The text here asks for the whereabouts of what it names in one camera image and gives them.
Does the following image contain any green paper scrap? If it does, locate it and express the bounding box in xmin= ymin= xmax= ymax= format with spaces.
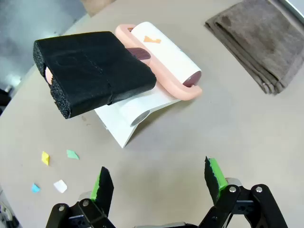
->
xmin=66 ymin=149 xmax=80 ymax=160

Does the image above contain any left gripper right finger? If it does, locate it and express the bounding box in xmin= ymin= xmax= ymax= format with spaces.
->
xmin=198 ymin=156 xmax=289 ymax=228

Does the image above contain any white object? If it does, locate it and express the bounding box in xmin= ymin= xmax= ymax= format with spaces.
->
xmin=33 ymin=21 xmax=203 ymax=119

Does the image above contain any silver metal tray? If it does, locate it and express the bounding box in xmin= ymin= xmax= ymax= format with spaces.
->
xmin=279 ymin=0 xmax=304 ymax=19

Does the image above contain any brown towel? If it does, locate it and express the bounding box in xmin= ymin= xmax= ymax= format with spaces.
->
xmin=204 ymin=0 xmax=304 ymax=95

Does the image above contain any white paper scrap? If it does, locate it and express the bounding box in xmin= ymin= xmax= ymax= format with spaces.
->
xmin=53 ymin=180 xmax=68 ymax=194

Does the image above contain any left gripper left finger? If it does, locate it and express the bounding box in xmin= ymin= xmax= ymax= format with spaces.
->
xmin=45 ymin=166 xmax=115 ymax=228

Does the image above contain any orange paper scrap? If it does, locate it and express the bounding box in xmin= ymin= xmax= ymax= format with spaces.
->
xmin=143 ymin=35 xmax=162 ymax=45

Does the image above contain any white folded roller stand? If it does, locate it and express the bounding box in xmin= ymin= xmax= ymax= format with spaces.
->
xmin=94 ymin=84 xmax=182 ymax=148

